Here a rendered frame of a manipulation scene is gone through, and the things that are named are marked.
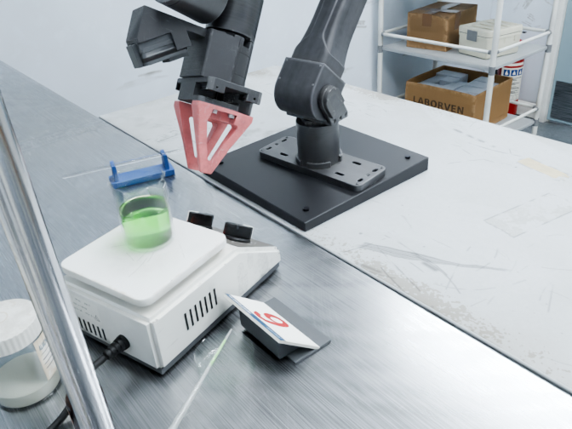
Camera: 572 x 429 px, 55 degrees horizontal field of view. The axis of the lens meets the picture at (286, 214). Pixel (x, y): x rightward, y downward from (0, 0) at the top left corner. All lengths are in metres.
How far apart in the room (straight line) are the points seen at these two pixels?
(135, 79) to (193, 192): 1.35
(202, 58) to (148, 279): 0.24
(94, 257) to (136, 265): 0.05
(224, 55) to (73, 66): 1.48
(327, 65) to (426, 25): 2.04
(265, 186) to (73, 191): 0.31
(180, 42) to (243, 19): 0.08
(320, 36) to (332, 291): 0.35
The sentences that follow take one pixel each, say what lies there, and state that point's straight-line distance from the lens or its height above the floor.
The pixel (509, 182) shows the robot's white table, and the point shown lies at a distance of 0.85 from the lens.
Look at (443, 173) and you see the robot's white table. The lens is 0.86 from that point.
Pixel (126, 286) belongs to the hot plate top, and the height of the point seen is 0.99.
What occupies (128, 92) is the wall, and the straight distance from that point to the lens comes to 2.15.
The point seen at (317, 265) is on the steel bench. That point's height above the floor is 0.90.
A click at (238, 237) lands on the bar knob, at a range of 0.62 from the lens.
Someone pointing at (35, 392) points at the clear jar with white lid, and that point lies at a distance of 0.56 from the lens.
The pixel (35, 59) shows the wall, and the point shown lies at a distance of 2.02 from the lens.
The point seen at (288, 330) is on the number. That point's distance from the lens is 0.54.
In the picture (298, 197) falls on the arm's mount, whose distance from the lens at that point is 0.76.
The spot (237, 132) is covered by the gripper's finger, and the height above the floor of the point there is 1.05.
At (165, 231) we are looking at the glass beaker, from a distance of 0.55.
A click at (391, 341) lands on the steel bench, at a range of 0.55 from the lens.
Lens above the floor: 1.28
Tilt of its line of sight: 30 degrees down
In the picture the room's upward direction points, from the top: 4 degrees counter-clockwise
